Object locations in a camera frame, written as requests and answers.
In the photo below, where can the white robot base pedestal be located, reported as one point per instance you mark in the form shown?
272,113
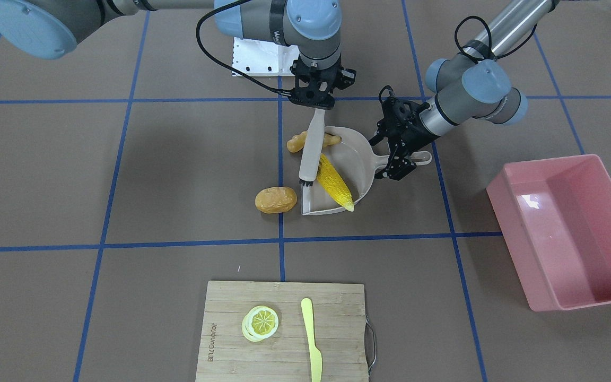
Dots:
263,59

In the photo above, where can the pink plastic bin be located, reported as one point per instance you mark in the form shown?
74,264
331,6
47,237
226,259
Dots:
555,217

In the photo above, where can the brown toy potato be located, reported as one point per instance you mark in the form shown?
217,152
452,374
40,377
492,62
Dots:
276,200

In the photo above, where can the beige plastic dustpan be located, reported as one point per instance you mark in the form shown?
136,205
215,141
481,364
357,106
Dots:
357,164

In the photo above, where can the yellow plastic knife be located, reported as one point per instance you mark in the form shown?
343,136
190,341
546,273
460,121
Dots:
315,355

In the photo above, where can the tan toy ginger root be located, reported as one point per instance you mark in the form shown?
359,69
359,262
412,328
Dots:
297,142

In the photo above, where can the wooden cutting board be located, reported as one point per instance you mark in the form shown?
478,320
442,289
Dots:
339,328

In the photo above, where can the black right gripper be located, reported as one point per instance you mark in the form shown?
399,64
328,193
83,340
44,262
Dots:
345,77

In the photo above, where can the yellow toy corn cob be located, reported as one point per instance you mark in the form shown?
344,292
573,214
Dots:
333,184

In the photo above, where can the beige hand brush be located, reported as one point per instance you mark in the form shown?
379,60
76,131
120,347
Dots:
312,149

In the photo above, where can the yellow lemon slices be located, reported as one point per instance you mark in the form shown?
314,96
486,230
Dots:
260,323

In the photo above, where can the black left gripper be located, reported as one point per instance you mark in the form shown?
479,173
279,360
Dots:
413,136

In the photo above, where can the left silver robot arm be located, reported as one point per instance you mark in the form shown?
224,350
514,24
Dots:
472,84

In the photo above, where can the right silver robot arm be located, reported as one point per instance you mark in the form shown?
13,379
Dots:
51,30

